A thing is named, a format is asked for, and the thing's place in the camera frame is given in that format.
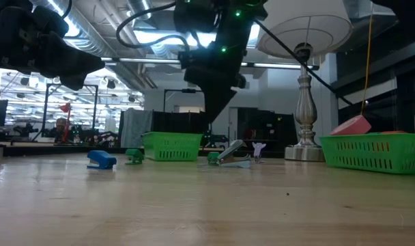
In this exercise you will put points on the silver air duct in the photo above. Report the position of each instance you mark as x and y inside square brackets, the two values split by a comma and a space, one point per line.
[91, 30]

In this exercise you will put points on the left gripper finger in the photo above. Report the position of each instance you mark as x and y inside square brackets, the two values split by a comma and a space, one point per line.
[67, 61]
[76, 82]

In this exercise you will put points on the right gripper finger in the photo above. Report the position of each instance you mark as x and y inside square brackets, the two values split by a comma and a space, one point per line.
[216, 99]

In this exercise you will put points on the black aluminium table frame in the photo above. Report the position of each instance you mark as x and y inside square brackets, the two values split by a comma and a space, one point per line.
[57, 150]

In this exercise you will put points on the grey hanging cloth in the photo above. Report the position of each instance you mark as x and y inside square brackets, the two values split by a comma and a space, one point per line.
[136, 126]

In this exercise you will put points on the red articulated lamp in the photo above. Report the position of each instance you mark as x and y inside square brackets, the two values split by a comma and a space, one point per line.
[66, 107]

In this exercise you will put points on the black station frame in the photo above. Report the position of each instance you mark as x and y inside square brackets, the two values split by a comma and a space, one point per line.
[188, 90]
[71, 84]

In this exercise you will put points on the black partition panel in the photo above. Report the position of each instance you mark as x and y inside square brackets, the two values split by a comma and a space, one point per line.
[180, 121]

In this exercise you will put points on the black cabinet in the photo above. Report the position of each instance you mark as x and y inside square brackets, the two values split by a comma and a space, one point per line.
[269, 126]

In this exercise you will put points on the ceiling light panel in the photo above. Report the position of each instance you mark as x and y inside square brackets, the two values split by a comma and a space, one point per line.
[153, 36]

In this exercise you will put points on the green plastic basket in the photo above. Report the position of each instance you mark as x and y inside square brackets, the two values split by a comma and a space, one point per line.
[371, 153]
[171, 145]

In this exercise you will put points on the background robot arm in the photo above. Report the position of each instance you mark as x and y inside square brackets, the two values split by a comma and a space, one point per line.
[216, 140]

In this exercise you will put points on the long ceiling light bar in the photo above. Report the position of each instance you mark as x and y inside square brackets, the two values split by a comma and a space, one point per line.
[142, 60]

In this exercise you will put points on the pink tape roll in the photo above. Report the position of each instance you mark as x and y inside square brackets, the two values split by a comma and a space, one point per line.
[352, 126]

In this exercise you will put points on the person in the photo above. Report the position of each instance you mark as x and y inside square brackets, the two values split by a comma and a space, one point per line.
[60, 124]

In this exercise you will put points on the silver stapler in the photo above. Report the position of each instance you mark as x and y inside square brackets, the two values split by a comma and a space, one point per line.
[233, 153]

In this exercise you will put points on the white shade silver table lamp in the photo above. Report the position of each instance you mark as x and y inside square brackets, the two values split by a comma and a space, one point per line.
[306, 112]

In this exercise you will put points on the small blue stapler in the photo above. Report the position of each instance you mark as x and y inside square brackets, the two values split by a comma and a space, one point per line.
[101, 160]

